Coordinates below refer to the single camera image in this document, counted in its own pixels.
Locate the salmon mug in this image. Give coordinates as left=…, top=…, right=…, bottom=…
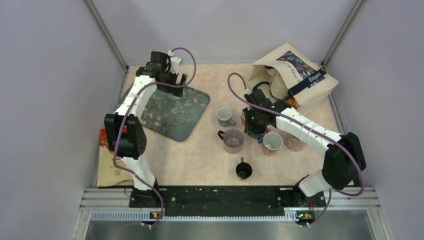
left=240, top=110, right=246, bottom=127
left=262, top=128, right=284, bottom=155

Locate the lilac mug black handle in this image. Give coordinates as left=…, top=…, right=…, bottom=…
left=217, top=129, right=244, bottom=154

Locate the light blue mug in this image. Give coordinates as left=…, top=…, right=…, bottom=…
left=216, top=107, right=237, bottom=127

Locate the dark brown mug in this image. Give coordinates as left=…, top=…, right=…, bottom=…
left=235, top=157, right=253, bottom=180

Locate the green floral tray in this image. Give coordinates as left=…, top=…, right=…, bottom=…
left=139, top=86, right=211, bottom=142

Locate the salmon mug front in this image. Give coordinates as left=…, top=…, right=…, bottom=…
left=240, top=110, right=246, bottom=127

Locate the grey white mug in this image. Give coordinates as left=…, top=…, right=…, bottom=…
left=167, top=94, right=180, bottom=101

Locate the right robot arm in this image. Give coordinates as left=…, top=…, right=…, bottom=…
left=243, top=89, right=367, bottom=206

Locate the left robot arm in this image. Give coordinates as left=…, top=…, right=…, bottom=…
left=104, top=50, right=188, bottom=207

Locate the orange snack packet in bag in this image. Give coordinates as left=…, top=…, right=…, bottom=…
left=287, top=98, right=299, bottom=109

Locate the beige tote bag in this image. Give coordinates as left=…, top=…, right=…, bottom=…
left=247, top=42, right=339, bottom=115

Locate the cassava chips bag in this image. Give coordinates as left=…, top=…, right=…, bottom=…
left=95, top=128, right=134, bottom=188

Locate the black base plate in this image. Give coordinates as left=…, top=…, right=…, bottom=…
left=129, top=185, right=326, bottom=217

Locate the aluminium rail frame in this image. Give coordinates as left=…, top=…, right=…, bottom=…
left=79, top=186, right=393, bottom=240

